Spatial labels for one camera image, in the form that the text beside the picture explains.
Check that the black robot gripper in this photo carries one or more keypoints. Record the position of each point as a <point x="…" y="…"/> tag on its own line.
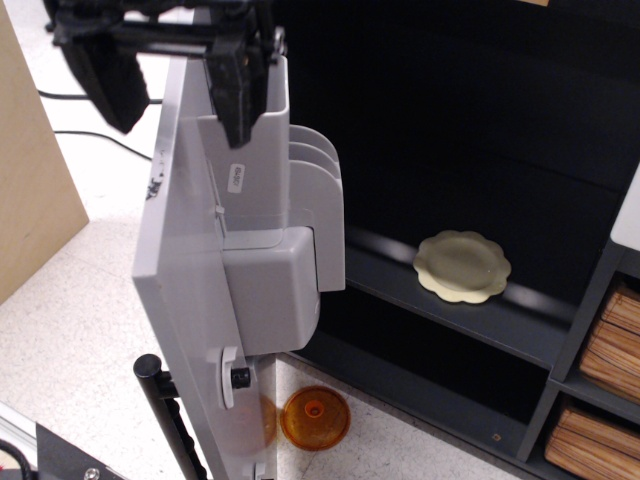
<point x="238" y="67"/>

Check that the grey toy fridge door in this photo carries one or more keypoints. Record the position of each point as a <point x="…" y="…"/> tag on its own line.
<point x="236" y="247"/>

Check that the dark grey fridge cabinet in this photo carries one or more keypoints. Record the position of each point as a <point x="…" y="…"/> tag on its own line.
<point x="516" y="121"/>

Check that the black caster wheel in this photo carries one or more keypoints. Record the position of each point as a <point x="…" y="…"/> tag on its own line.
<point x="51" y="8"/>

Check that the tan wooden board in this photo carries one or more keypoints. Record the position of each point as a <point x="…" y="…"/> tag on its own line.
<point x="41" y="210"/>

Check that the cream scalloped toy plate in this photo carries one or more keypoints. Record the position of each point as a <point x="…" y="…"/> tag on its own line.
<point x="462" y="267"/>

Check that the orange translucent plastic lid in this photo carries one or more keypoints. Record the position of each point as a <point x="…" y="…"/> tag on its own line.
<point x="315" y="418"/>

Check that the white countertop edge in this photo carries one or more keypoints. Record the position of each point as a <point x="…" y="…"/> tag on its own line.
<point x="626" y="228"/>

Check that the upper woven storage basket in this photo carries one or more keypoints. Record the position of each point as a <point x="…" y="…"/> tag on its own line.
<point x="611" y="354"/>

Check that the woven storage basket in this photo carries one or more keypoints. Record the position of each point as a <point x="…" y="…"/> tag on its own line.
<point x="611" y="354"/>
<point x="591" y="447"/>

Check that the lower woven storage basket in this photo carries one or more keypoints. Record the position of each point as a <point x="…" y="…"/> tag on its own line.
<point x="591" y="447"/>

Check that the black fridge door handle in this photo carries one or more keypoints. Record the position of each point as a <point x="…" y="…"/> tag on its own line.
<point x="161" y="394"/>

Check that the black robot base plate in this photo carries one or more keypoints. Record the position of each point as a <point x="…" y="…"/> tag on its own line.
<point x="52" y="457"/>

